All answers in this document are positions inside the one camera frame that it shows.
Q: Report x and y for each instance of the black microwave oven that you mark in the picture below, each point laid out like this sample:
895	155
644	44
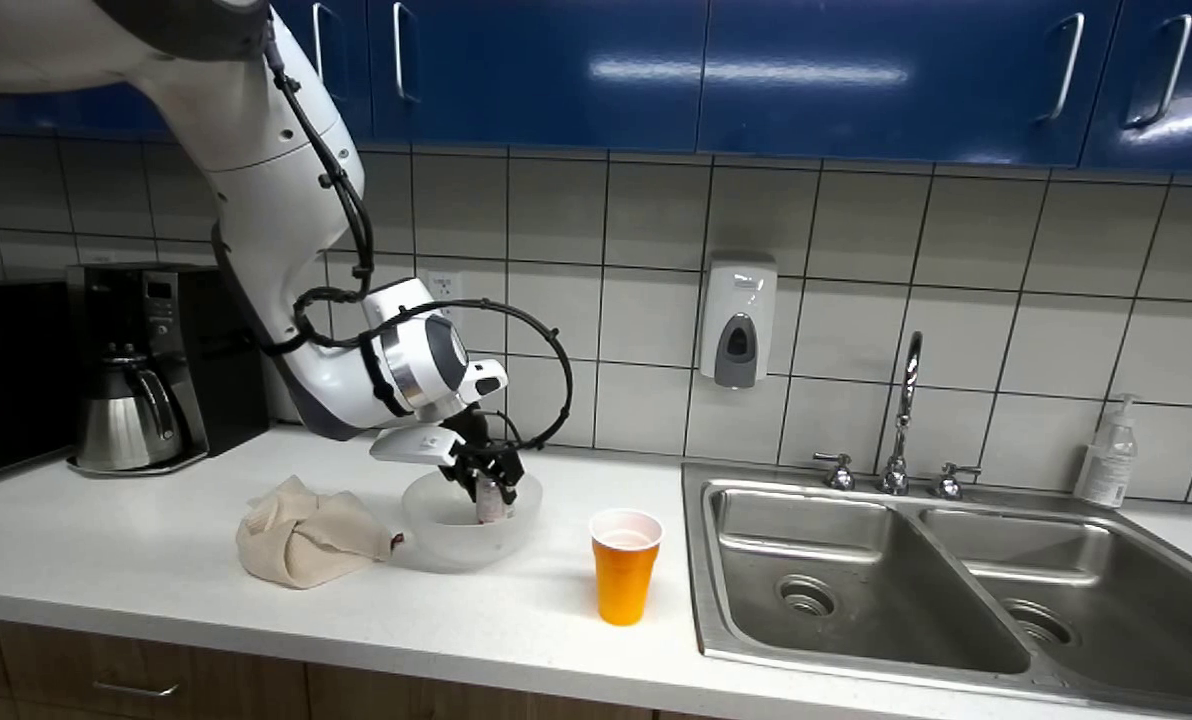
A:
38	372

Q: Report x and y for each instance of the wooden lower cabinets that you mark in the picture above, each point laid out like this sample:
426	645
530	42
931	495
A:
101	677

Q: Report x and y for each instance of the clear soap pump bottle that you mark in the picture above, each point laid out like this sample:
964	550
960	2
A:
1109	457

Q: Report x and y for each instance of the steel coffee carafe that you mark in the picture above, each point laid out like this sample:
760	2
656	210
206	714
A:
130	423

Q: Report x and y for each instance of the silver drink can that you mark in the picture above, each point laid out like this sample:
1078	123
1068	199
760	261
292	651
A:
491	503

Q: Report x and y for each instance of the stainless double sink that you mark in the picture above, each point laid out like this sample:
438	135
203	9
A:
1002	592

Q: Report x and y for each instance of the blue upper cabinets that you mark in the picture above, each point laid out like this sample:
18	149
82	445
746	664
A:
1096	87

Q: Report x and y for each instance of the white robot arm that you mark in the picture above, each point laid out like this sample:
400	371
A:
256	123

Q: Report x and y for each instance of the chrome sink faucet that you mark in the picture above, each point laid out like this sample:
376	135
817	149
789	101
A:
895	475

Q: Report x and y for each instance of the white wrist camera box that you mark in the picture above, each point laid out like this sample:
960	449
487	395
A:
419	441

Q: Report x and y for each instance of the black coffee maker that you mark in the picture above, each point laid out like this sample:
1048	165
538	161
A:
189	328

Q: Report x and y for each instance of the white wall soap dispenser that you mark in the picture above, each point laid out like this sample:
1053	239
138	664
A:
737	323

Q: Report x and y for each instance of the beige crumpled cloth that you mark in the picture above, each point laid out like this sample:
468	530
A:
307	538

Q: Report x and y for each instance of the orange plastic cup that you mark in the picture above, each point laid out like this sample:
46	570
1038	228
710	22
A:
626	547

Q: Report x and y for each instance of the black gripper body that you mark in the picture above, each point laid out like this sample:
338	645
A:
483	455

